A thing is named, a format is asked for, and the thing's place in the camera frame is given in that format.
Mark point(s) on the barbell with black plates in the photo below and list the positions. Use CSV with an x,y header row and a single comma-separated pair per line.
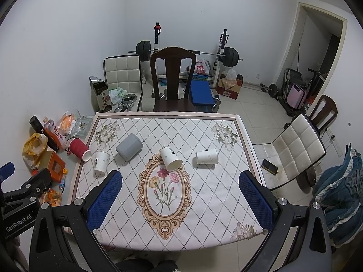
x,y
229,57

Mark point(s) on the dark gift bag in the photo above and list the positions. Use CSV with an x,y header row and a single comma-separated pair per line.
x,y
100,97

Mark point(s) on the black phone on chair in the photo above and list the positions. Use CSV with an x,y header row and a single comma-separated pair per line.
x,y
269,167

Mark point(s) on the black cylinder bottle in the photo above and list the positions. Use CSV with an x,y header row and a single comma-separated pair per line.
x,y
38,127

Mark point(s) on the dark wooden chair far right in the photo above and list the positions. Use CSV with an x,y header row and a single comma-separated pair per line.
x,y
323,114

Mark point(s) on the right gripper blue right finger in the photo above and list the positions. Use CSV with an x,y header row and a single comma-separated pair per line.
x,y
259,198

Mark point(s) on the yellow plastic bag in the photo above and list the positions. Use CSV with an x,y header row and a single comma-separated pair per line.
x,y
33,150

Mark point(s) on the white padded chair right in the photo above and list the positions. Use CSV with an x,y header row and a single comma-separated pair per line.
x,y
294,151

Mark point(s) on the colourful snack packet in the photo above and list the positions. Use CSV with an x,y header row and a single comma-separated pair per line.
x,y
52,197

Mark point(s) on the red ribbed paper cup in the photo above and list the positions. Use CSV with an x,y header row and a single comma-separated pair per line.
x,y
79,149

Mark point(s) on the orange snack bag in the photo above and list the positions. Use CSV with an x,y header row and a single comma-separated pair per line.
x,y
66,123

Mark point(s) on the blue crumpled cloth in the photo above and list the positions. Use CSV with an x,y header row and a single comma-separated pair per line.
x,y
339,192

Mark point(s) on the pink suitcase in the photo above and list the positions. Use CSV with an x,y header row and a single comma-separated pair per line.
x,y
296,96

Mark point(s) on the cardboard box with tissue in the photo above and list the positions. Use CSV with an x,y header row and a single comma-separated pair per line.
x,y
230,83

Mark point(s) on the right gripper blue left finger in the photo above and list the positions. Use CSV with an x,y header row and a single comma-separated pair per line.
x,y
100,199

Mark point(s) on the red white plastic bag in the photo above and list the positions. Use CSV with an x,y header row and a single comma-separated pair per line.
x,y
202,67

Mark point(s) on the dark wooden chair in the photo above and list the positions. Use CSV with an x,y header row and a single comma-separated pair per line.
x,y
323,114
172,102

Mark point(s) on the white paper cup centre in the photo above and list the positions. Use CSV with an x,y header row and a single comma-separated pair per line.
x,y
171,161

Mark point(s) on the white padded chair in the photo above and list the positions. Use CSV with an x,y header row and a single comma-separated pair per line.
x,y
124,71
294,151

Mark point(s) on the white padded chair back left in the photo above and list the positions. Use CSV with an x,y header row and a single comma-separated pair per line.
x,y
124,71

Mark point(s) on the orange gift box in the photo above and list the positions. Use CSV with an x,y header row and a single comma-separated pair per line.
x,y
51,161

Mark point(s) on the white barbell rack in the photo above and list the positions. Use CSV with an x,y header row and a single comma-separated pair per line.
x,y
173,57

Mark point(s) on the small dumbbell on floor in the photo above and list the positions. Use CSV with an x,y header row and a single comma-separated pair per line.
x,y
271,90

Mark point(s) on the white paper cup right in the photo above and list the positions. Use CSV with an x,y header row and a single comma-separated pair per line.
x,y
209,157

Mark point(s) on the floral diamond pattern tablecloth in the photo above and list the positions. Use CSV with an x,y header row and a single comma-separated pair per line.
x,y
196,206

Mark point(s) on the white paper cup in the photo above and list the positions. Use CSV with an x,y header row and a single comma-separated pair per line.
x,y
209,157
171,161

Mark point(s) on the blue bench pad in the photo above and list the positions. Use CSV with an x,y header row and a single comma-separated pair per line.
x,y
200,93

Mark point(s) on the grey plastic cup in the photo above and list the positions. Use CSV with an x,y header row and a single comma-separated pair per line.
x,y
129,147

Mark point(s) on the white cup with black calligraphy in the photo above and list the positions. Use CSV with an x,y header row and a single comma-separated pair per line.
x,y
101,162

